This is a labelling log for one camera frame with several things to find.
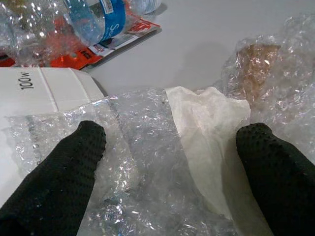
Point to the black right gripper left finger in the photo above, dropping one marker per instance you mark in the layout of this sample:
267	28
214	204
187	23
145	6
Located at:
54	182

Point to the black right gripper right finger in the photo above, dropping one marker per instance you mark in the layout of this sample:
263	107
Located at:
283	186

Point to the clear bubble wrap sheet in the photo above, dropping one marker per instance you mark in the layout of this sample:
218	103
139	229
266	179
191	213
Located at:
147	147

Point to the white 100W box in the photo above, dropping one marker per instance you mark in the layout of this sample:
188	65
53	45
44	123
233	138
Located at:
49	88

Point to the white tissue paper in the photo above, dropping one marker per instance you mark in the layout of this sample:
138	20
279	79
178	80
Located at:
204	123

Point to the bubble wrap with brown paper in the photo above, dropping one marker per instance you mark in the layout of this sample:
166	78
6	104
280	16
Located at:
283	81

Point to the red white magazine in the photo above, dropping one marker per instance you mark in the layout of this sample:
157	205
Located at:
115	43

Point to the crumpled clear plastic bag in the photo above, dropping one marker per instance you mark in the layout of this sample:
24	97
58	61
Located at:
24	32

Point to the clear bottle blue label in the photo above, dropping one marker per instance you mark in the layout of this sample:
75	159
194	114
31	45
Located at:
98	19

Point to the clear plastic bottle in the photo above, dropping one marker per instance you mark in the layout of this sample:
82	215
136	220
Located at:
150	5

